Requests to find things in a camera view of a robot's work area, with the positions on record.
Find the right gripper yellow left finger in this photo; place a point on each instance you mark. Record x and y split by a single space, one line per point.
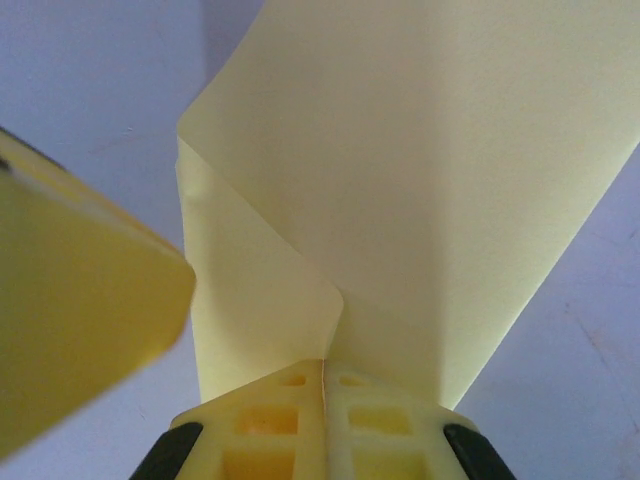
260 430

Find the yellow paper sheet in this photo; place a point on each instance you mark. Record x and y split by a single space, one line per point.
400 150

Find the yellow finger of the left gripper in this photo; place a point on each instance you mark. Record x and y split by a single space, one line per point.
75 300

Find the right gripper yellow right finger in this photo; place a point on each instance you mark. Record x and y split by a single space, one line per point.
390 430

